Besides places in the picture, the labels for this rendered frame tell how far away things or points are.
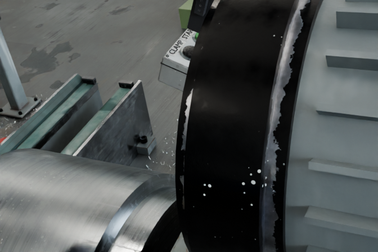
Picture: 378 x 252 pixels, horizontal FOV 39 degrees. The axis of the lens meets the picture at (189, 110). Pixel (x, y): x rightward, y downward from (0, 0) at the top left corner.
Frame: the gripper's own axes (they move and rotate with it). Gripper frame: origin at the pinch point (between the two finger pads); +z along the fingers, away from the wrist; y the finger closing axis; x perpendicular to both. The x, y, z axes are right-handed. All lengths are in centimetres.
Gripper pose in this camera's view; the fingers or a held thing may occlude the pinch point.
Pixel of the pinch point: (202, 10)
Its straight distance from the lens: 79.3
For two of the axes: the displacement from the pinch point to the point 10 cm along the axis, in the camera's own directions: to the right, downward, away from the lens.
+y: -3.9, 5.6, -7.3
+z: -2.0, 7.2, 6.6
